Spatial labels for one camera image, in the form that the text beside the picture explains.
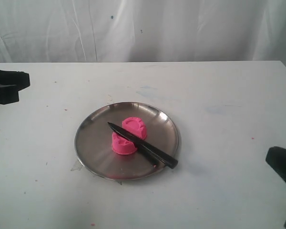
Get black-handled knife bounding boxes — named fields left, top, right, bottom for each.
left=107, top=122, right=178, bottom=169

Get round steel plate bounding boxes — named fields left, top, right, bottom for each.
left=75, top=102, right=181, bottom=181

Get pink clay piece back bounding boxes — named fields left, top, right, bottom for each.
left=122, top=117, right=147, bottom=140

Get pink clay piece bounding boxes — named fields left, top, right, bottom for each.
left=112, top=132, right=137, bottom=156
left=122, top=117, right=147, bottom=140

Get pink clay piece front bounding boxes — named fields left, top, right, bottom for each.
left=112, top=132, right=137, bottom=156

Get white backdrop curtain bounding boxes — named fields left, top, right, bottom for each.
left=0, top=0, right=286, bottom=62

